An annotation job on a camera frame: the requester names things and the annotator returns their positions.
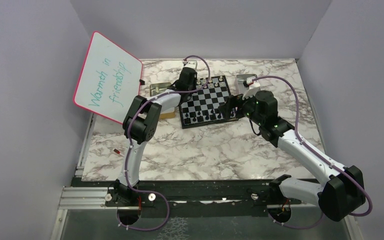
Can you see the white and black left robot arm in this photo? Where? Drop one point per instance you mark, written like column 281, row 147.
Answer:
column 140, row 125

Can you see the red capped marker pen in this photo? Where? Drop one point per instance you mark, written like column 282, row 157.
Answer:
column 118, row 152

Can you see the aluminium extrusion rail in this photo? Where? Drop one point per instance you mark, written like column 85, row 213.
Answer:
column 83, row 198

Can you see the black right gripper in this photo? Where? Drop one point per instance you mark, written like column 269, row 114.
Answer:
column 232, row 101

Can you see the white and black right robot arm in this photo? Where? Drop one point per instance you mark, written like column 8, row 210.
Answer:
column 339, row 190

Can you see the pink framed whiteboard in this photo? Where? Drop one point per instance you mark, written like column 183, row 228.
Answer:
column 109, row 79

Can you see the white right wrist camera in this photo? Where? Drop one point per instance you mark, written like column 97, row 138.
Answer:
column 252, row 86

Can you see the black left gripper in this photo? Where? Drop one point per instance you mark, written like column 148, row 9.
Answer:
column 194, row 81

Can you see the black and white chessboard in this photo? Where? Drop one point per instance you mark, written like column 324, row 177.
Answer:
column 204, row 101

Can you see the silver metal tin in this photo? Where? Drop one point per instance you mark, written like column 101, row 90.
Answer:
column 241, row 82

